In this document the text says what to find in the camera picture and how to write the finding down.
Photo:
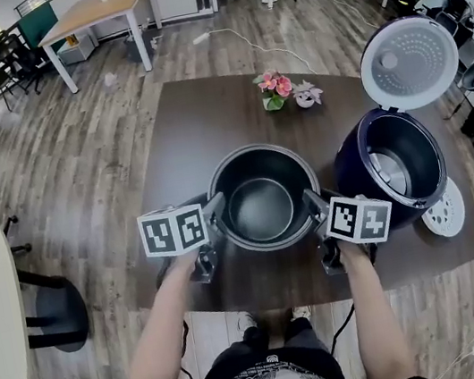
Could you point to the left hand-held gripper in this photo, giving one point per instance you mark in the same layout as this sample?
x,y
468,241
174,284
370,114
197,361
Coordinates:
x,y
172,232

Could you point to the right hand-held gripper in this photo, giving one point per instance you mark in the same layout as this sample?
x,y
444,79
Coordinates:
x,y
358,219

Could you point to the black pot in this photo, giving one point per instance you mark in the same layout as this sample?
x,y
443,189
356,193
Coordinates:
x,y
263,206

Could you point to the dark blue rice cooker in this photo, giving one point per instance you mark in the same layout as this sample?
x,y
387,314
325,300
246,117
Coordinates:
x,y
396,142

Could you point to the white perforated steamer tray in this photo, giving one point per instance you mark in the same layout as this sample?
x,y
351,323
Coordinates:
x,y
447,212

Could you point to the person's right forearm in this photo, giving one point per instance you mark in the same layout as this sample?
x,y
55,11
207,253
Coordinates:
x,y
374,314

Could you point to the person's left forearm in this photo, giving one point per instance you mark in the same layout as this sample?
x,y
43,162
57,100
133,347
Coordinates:
x,y
162,333

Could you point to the purple plant in white pot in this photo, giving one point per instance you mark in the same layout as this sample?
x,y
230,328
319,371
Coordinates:
x,y
307,95

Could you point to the pink flowers in green pot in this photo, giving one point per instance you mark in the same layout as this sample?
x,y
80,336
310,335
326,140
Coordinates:
x,y
274,89

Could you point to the person's right shoe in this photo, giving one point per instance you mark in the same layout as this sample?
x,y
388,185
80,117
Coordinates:
x,y
301,312

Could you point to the person's shoe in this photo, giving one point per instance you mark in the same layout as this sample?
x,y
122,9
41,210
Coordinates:
x,y
301,312
245,321

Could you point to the person's left shoe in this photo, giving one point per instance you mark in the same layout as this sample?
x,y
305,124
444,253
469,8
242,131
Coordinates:
x,y
245,321

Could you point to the person's black trousers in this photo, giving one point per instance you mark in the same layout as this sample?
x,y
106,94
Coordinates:
x,y
275,343

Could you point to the white power strip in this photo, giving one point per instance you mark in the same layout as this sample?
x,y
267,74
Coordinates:
x,y
200,38

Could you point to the black stool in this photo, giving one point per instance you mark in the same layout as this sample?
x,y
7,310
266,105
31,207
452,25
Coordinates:
x,y
61,315

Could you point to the white drawer cabinet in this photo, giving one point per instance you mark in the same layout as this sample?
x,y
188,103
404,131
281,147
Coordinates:
x,y
76,49

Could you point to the wooden desk with white legs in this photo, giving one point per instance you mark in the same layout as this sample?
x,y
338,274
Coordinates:
x,y
96,11

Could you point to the black office chair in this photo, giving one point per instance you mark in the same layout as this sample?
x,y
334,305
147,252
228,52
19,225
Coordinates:
x,y
13,64

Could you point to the green partition panel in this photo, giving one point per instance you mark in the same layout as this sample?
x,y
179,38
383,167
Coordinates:
x,y
37,24

